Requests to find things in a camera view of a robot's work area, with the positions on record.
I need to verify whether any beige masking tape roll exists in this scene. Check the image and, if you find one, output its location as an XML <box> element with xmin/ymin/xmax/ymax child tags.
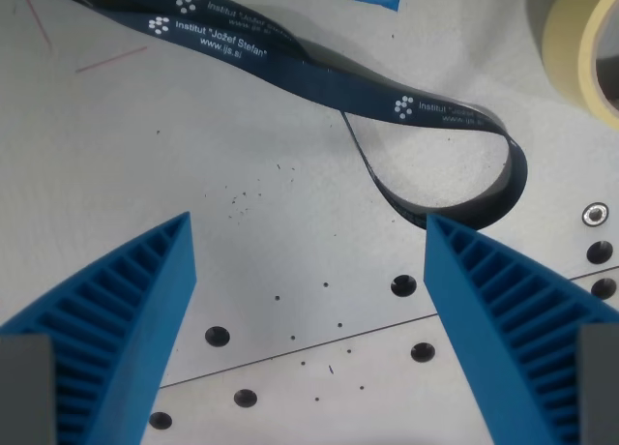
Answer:
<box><xmin>541</xmin><ymin>0</ymin><xmax>619</xmax><ymax>132</ymax></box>

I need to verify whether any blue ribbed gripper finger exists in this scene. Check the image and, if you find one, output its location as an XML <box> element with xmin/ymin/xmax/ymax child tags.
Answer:
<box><xmin>424</xmin><ymin>213</ymin><xmax>619</xmax><ymax>445</ymax></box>
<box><xmin>0</xmin><ymin>211</ymin><xmax>199</xmax><ymax>445</ymax></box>

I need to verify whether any silver socket head screw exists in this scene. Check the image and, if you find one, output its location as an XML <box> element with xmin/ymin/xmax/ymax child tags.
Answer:
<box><xmin>582</xmin><ymin>202</ymin><xmax>609</xmax><ymax>228</ymax></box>

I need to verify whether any dark blue printed lanyard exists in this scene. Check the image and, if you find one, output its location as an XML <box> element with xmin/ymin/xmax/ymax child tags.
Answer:
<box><xmin>39</xmin><ymin>0</ymin><xmax>529</xmax><ymax>231</ymax></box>

